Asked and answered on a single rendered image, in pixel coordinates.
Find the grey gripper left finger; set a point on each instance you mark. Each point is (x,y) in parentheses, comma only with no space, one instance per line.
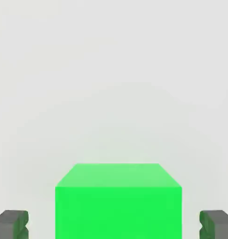
(7,226)

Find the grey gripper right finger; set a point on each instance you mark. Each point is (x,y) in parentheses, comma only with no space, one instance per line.
(218,226)

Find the small green cube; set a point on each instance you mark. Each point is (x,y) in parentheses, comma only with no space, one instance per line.
(117,209)

